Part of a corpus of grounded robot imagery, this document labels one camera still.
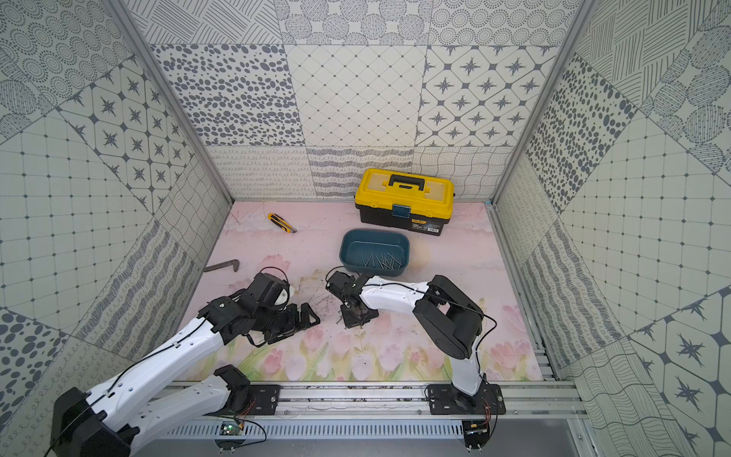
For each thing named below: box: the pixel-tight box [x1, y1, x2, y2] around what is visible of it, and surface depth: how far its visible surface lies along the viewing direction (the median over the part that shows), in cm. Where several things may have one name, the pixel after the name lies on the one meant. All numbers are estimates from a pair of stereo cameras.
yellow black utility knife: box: [267, 213, 298, 235], surface depth 114 cm
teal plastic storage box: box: [339, 228, 411, 276], surface depth 104 cm
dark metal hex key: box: [202, 258, 240, 273], surface depth 103 cm
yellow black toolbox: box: [354, 167, 456, 237], surface depth 103 cm
